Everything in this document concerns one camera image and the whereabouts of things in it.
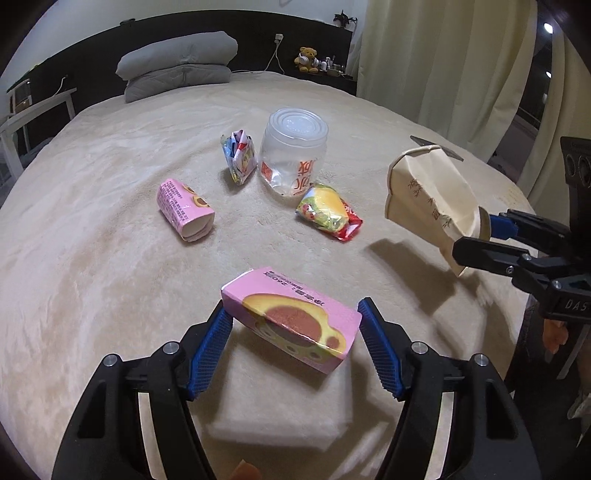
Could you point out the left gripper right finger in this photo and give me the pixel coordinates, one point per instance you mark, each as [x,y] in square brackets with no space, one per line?
[488,438]

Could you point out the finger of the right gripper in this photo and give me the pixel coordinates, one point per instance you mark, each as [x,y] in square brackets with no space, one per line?
[491,257]
[527,228]

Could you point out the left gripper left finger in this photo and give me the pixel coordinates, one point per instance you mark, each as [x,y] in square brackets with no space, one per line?
[103,439]

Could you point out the brown paper bag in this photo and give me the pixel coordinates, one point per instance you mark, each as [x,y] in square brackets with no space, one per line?
[428,196]

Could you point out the yellow red snack packet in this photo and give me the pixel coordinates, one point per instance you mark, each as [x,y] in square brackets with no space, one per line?
[329,213]

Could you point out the pink cake box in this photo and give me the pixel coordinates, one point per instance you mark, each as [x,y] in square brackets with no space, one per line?
[189,214]
[307,325]

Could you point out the clear plastic jar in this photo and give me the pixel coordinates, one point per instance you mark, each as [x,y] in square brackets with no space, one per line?
[293,150]

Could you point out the colourful wrapper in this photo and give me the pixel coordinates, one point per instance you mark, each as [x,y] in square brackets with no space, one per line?
[240,155]

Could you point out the person's right hand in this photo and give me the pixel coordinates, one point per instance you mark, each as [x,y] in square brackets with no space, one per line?
[555,335]

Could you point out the cream curtain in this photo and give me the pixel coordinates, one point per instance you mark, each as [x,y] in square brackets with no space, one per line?
[460,68]

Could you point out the beige plush bed blanket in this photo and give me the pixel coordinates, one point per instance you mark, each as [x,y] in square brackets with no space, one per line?
[90,265]

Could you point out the brown teddy bear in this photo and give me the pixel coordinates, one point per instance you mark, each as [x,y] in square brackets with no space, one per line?
[307,61]

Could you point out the small dark plant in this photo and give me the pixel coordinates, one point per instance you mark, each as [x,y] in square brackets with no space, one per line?
[343,20]

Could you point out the black headboard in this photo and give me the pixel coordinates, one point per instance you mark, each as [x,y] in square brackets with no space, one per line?
[100,66]

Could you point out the white bedside table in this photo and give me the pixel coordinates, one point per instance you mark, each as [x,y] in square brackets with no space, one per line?
[22,119]

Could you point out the upper grey pillow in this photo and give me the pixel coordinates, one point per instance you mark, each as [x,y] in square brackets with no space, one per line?
[216,48]

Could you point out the grey pillow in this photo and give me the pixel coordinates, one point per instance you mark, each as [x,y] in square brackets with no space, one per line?
[216,48]
[159,81]

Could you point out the lower grey pillow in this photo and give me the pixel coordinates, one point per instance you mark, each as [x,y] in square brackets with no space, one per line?
[159,81]

